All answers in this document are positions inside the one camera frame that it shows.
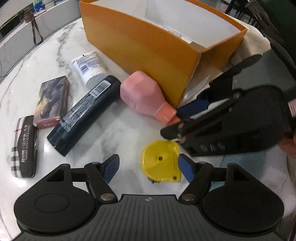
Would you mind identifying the dark blue spray can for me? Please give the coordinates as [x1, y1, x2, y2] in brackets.
[47, 75, 121, 157]

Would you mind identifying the white Vaseline tube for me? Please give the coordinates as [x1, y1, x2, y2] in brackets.
[71, 51, 108, 89]

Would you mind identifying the brown camera with strap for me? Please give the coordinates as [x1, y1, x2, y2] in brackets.
[23, 9, 44, 45]

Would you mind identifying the yellow tape measure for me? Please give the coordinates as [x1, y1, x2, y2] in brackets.
[141, 141, 182, 183]

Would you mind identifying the pink bottle with coral cap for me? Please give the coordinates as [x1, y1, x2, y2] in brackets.
[120, 71, 180, 125]

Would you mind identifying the person's leg white sock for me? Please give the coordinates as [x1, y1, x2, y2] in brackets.
[229, 21, 271, 66]

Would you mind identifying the orange shoe box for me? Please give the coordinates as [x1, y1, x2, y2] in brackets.
[79, 1, 247, 108]

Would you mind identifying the dark illustrated card box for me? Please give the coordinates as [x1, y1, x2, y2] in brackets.
[33, 76, 70, 130]

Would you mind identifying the person's right hand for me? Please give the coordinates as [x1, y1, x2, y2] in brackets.
[278, 134, 296, 158]

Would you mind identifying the grey TV console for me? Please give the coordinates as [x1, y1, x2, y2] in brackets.
[1, 1, 81, 77]

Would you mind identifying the plaid glasses case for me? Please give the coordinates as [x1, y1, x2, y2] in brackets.
[11, 115, 37, 178]

